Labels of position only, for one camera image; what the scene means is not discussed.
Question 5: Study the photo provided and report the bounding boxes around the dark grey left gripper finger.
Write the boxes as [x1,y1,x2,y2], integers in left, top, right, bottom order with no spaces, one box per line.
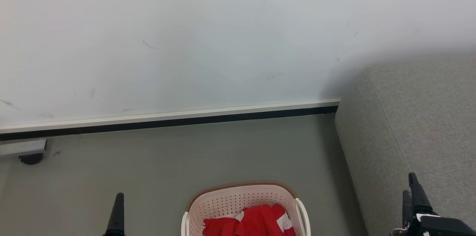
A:
[102,192,127,236]

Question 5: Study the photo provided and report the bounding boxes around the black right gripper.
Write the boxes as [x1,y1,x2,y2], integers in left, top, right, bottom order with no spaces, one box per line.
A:
[390,172,476,236]

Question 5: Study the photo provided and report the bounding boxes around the grey fabric sofa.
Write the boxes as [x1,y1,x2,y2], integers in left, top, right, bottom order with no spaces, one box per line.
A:
[335,55,476,236]

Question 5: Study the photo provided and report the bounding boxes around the white and black baseboard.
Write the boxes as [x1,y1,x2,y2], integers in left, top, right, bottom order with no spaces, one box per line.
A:
[0,99,341,141]

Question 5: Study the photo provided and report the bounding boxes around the black caster wheel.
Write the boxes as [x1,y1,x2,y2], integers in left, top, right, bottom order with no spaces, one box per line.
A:
[19,153,44,165]

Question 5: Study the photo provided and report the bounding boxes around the white perforated laundry basket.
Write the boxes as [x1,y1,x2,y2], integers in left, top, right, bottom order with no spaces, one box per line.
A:
[181,181,311,236]

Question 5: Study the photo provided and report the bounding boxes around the red garment with white lettering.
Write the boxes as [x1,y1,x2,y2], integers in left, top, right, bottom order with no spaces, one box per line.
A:
[237,204,296,236]

